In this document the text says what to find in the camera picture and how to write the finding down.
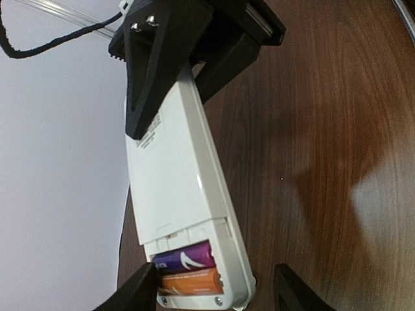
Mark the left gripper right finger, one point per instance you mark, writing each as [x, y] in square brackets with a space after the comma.
[292, 293]

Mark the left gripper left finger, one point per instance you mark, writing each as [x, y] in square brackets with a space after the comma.
[138, 293]

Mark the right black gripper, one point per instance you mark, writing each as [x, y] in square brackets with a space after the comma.
[159, 37]

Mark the orange AAA battery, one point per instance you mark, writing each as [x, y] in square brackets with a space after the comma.
[202, 282]

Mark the purple AAA battery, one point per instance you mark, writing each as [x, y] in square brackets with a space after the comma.
[190, 258]

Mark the white remote control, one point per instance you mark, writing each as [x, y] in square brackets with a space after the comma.
[180, 197]

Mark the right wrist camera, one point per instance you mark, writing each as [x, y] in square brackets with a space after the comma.
[116, 47]

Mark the right aluminium corner post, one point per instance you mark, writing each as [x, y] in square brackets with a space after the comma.
[61, 11]

